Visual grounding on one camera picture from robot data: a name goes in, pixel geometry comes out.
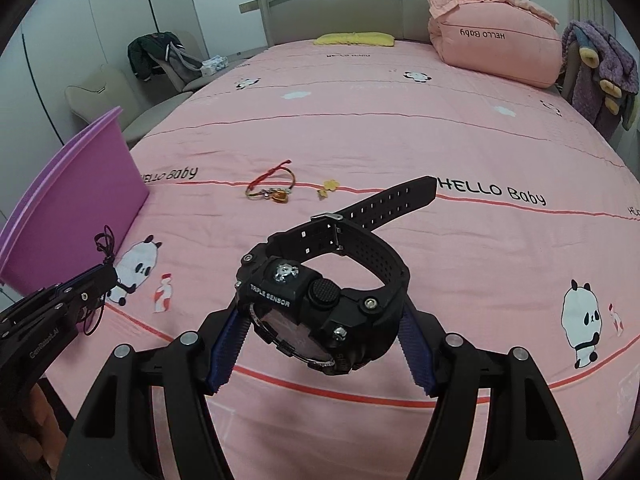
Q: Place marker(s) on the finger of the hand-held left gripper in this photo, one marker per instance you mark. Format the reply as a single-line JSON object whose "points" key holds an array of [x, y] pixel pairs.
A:
{"points": [[92, 294], [85, 276]]}

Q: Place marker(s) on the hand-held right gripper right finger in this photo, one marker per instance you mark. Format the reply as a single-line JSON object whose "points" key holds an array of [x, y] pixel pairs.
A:
{"points": [[415, 350]]}

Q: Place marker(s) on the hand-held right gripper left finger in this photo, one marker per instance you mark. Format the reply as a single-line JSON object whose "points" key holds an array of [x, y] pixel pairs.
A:
{"points": [[227, 355]]}

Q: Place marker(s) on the purple plastic bin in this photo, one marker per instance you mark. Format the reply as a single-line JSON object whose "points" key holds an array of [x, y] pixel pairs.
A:
{"points": [[65, 200]]}

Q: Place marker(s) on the black wristwatch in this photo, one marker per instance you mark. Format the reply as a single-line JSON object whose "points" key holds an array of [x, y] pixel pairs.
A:
{"points": [[320, 300]]}

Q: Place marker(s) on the beige chair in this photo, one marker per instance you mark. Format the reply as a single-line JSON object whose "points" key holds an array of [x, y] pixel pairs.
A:
{"points": [[110, 95]]}

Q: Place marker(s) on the yellow flower charm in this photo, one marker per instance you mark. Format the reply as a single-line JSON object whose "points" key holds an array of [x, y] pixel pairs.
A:
{"points": [[327, 189]]}

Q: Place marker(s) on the pink printed bedsheet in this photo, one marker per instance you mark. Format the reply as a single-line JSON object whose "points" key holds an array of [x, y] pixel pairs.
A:
{"points": [[400, 125]]}

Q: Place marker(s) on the dark green jacket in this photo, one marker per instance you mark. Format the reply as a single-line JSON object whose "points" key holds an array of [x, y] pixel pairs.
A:
{"points": [[147, 52]]}

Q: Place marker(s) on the tissue pack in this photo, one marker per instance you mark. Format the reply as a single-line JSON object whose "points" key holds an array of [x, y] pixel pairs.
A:
{"points": [[214, 65]]}

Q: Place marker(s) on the white wardrobe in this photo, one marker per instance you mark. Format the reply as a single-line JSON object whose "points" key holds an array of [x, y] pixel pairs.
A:
{"points": [[75, 20]]}

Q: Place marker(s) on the yellow pillow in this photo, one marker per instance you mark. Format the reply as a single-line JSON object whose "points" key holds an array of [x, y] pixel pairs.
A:
{"points": [[355, 39]]}

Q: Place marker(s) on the pink folded quilt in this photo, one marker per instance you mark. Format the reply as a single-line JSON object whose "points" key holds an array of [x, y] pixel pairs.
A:
{"points": [[500, 40]]}

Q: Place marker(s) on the purple hanging clothes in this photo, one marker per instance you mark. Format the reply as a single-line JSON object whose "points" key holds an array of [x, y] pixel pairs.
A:
{"points": [[600, 70]]}

